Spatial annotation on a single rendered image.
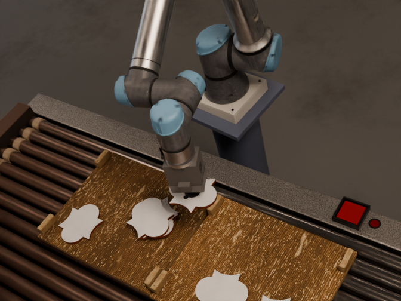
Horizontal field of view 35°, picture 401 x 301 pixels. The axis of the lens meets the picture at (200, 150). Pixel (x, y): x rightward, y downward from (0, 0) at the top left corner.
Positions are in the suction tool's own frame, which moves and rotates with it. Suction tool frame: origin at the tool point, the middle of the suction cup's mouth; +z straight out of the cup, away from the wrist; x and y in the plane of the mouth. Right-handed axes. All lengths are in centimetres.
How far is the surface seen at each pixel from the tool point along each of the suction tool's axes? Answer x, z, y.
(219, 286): -20.5, 11.5, 6.9
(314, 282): -18.6, 12.5, 30.5
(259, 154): 50, 45, 8
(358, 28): 192, 106, 47
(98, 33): 207, 106, -113
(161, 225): -3.3, 9.5, -10.6
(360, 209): 3.5, 13.2, 42.0
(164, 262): -13.1, 12.4, -8.7
